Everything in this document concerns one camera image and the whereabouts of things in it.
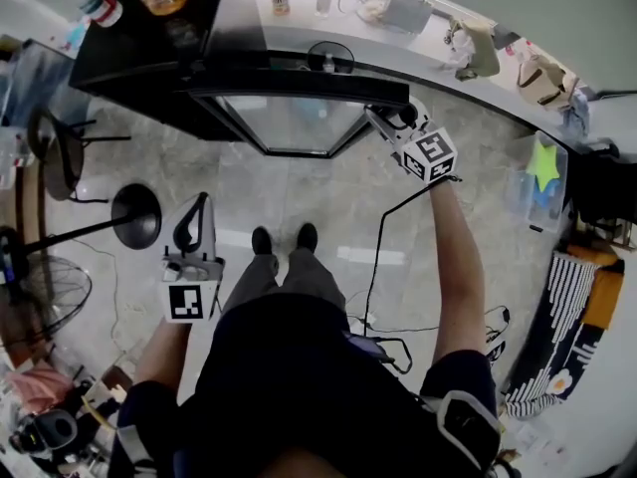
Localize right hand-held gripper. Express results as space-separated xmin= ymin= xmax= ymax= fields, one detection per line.
xmin=364 ymin=98 xmax=459 ymax=185

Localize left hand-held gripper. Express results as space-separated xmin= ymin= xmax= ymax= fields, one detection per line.
xmin=158 ymin=191 xmax=227 ymax=325

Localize person's right forearm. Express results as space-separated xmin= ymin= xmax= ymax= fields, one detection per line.
xmin=427 ymin=179 xmax=488 ymax=367

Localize person's left forearm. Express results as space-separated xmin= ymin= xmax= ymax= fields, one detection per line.
xmin=132 ymin=316 xmax=198 ymax=392

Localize black mini fridge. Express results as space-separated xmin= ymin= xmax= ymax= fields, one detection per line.
xmin=68 ymin=0 xmax=274 ymax=142

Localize black standing fan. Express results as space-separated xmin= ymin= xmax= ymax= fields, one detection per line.
xmin=0 ymin=182 xmax=163 ymax=337

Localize person's left black shoe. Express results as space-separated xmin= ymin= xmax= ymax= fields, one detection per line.
xmin=251 ymin=225 xmax=275 ymax=257

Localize person's black shoe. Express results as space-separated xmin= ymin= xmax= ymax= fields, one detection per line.
xmin=296 ymin=222 xmax=319 ymax=255
xmin=251 ymin=225 xmax=275 ymax=257

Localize olive green bag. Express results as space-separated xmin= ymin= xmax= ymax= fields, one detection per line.
xmin=444 ymin=15 xmax=502 ymax=83

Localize grey handbag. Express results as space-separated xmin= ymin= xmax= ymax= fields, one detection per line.
xmin=384 ymin=0 xmax=435 ymax=35

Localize person's right black shoe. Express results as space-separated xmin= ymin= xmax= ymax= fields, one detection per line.
xmin=296 ymin=222 xmax=319 ymax=255

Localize person's grey trousers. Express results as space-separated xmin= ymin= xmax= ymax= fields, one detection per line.
xmin=220 ymin=246 xmax=348 ymax=319

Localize green star toy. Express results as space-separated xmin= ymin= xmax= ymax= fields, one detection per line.
xmin=525 ymin=138 xmax=559 ymax=194

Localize dark wicker chair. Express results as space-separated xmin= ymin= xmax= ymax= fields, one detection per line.
xmin=26 ymin=106 xmax=133 ymax=204

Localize large clear storage box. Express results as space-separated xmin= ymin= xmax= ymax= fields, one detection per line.
xmin=504 ymin=130 xmax=569 ymax=234

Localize brown cardboard piece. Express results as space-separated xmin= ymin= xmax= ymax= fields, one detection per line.
xmin=101 ymin=364 xmax=134 ymax=393

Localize blue denim cloth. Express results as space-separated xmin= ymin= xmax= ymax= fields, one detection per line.
xmin=560 ymin=86 xmax=594 ymax=137

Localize water jug pack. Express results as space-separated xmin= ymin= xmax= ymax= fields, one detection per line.
xmin=0 ymin=125 xmax=32 ymax=192

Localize black office chair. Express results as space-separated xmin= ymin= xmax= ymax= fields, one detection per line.
xmin=565 ymin=138 xmax=637 ymax=251

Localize pink cloth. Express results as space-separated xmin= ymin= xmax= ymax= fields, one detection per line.
xmin=3 ymin=364 xmax=75 ymax=416

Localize plastic wrapped grey panel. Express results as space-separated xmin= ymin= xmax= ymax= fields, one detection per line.
xmin=0 ymin=39 xmax=95 ymax=129

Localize small light blue cup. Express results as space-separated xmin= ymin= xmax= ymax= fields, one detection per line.
xmin=66 ymin=20 xmax=92 ymax=52

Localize black white striped cloth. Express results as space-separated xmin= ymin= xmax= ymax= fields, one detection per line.
xmin=504 ymin=397 xmax=559 ymax=421

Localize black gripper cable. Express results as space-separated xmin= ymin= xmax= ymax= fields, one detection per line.
xmin=363 ymin=179 xmax=453 ymax=329
xmin=207 ymin=277 xmax=224 ymax=320

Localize white charger cable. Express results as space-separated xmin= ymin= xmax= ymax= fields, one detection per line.
xmin=355 ymin=0 xmax=393 ymax=23

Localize beige strap bag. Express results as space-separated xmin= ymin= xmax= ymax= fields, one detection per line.
xmin=516 ymin=54 xmax=582 ymax=113

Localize person's left arm strap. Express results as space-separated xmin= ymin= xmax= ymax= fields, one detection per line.
xmin=113 ymin=422 xmax=161 ymax=478

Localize person's arm strap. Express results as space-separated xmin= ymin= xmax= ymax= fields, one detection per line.
xmin=434 ymin=388 xmax=504 ymax=473
xmin=113 ymin=422 xmax=161 ymax=478

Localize person's right arm strap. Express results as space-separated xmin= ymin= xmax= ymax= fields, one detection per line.
xmin=434 ymin=388 xmax=504 ymax=473

